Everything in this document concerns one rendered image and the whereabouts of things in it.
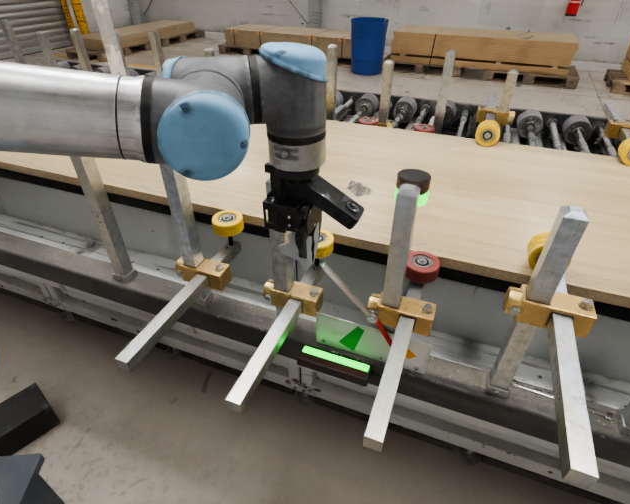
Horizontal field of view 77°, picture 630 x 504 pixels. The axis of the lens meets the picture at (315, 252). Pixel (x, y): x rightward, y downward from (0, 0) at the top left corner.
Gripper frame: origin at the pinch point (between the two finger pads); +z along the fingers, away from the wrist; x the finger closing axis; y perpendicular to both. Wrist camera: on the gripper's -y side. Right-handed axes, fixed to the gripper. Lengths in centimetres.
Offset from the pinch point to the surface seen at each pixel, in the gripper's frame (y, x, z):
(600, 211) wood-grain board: -60, -59, 9
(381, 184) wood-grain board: -1, -53, 9
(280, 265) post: 9.7, -6.4, 7.9
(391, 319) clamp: -15.8, -5.7, 14.4
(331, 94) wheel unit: 37, -115, 2
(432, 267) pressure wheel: -21.4, -17.8, 7.9
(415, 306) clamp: -19.9, -8.3, 11.6
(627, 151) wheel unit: -71, -95, 4
